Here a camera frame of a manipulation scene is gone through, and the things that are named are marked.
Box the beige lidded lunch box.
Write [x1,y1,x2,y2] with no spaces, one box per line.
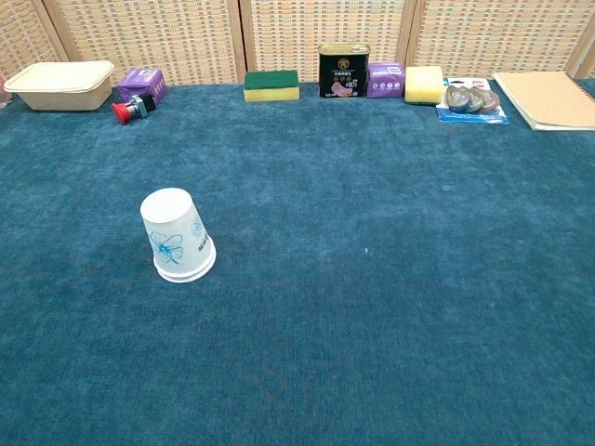
[3,60,115,112]

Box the black luncheon meat can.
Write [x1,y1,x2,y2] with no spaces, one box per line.
[318,44,372,99]

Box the green and yellow sponge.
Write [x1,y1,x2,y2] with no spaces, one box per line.
[244,70,301,103]

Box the red emergency stop button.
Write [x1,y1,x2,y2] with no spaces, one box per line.
[112,94,156,125]

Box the plain yellow sponge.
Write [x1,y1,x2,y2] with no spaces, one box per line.
[403,65,445,105]

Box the woven folding screen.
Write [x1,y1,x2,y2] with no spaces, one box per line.
[0,0,595,88]

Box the blue carpet table cover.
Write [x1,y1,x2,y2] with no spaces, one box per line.
[0,78,595,446]

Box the purple tissue pack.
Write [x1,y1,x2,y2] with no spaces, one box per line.
[117,68,167,106]
[366,61,404,99]

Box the white paper cup blue flower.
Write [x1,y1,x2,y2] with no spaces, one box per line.
[139,187,217,277]
[155,256,218,283]

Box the brown spiral notebook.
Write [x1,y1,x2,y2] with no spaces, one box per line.
[492,71,595,132]

